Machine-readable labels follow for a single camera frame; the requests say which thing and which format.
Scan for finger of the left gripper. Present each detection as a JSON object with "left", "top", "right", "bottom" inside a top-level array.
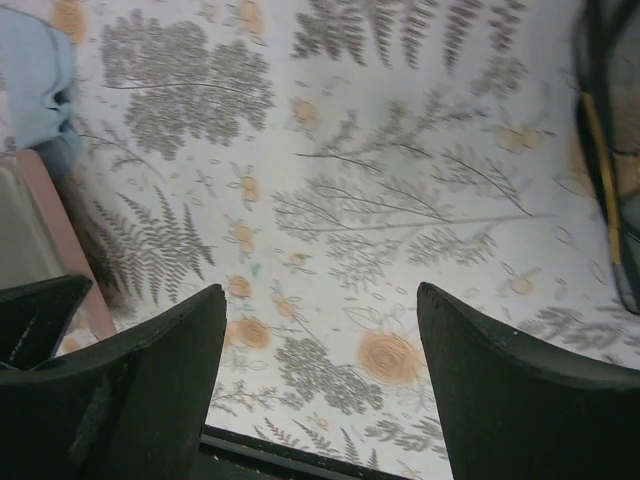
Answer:
[{"left": 1, "top": 275, "right": 93, "bottom": 370}]

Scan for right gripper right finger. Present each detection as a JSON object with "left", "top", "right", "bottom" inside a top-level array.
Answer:
[{"left": 417, "top": 282, "right": 639, "bottom": 480}]

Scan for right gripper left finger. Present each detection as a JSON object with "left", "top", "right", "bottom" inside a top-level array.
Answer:
[{"left": 1, "top": 285, "right": 227, "bottom": 479}]

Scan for pink glasses case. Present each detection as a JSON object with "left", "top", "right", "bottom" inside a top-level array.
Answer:
[{"left": 1, "top": 150, "right": 117, "bottom": 354}]

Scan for light blue cleaning cloth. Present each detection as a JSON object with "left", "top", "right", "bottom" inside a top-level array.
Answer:
[{"left": 1, "top": 8, "right": 81, "bottom": 180}]

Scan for black aviator sunglasses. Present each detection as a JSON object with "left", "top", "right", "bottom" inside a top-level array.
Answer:
[{"left": 572, "top": 1, "right": 639, "bottom": 315}]

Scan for floral patterned table mat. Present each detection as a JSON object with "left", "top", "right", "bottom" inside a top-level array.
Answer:
[{"left": 9, "top": 1, "right": 639, "bottom": 479}]

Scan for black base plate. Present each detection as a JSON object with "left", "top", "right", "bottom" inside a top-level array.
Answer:
[{"left": 198, "top": 426, "right": 396, "bottom": 480}]

